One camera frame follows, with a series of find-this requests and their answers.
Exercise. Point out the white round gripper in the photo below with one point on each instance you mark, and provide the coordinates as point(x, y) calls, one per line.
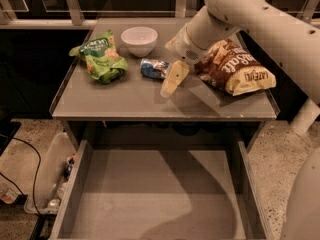
point(184, 48)

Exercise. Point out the blue silver redbull can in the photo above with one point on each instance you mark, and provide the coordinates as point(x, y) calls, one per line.
point(154, 69)

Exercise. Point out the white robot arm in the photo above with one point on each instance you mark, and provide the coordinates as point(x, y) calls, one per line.
point(295, 46)

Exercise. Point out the grey open top drawer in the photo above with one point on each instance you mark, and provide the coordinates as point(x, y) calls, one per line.
point(161, 194)

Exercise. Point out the white ceramic bowl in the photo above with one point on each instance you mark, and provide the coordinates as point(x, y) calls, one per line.
point(140, 41)

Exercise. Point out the brown yellow chip bag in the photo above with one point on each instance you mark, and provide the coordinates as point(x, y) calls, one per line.
point(232, 69)

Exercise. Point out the grey cabinet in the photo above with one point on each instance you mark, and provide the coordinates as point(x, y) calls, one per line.
point(136, 98)

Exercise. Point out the green snack bag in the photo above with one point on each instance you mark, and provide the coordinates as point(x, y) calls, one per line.
point(103, 63)

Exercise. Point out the clear plastic bin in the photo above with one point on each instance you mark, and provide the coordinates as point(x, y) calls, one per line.
point(49, 186)

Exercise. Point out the metal window railing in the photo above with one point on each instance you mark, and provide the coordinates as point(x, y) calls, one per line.
point(84, 14)

